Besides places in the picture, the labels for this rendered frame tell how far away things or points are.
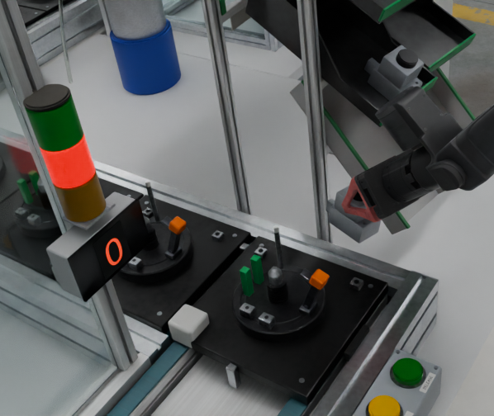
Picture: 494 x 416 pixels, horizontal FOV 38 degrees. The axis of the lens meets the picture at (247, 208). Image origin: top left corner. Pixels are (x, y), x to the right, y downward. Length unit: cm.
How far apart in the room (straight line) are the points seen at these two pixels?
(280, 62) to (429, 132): 111
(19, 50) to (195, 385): 55
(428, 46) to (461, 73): 237
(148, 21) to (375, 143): 80
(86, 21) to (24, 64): 148
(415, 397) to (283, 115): 90
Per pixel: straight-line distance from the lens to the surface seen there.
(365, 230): 105
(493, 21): 408
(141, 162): 165
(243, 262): 118
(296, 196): 147
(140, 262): 118
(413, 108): 88
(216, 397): 108
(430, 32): 126
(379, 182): 97
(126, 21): 183
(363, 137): 121
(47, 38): 219
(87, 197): 84
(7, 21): 78
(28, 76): 81
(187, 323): 108
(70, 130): 80
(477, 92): 345
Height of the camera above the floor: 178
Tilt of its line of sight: 39 degrees down
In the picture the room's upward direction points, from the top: 9 degrees counter-clockwise
